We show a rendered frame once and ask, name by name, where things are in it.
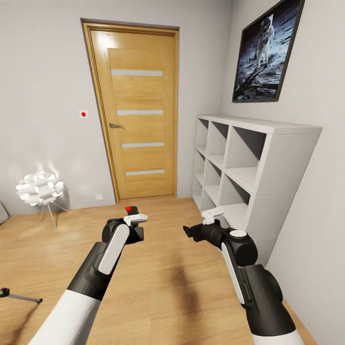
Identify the camera tripod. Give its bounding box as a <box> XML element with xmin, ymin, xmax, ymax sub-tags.
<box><xmin>0</xmin><ymin>288</ymin><xmax>43</xmax><ymax>303</ymax></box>

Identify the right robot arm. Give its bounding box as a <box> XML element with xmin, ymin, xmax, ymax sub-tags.
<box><xmin>183</xmin><ymin>207</ymin><xmax>305</xmax><ymax>345</ymax></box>

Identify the digital camera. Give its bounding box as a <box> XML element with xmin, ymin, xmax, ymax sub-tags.
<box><xmin>126</xmin><ymin>206</ymin><xmax>138</xmax><ymax>228</ymax></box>

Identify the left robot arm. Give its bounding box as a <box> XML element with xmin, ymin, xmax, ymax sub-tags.
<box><xmin>28</xmin><ymin>214</ymin><xmax>147</xmax><ymax>345</ymax></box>

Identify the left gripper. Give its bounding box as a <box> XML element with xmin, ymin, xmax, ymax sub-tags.
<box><xmin>128</xmin><ymin>226</ymin><xmax>144</xmax><ymax>244</ymax></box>

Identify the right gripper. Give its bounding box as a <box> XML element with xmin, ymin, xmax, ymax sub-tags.
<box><xmin>183</xmin><ymin>219</ymin><xmax>221</xmax><ymax>244</ymax></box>

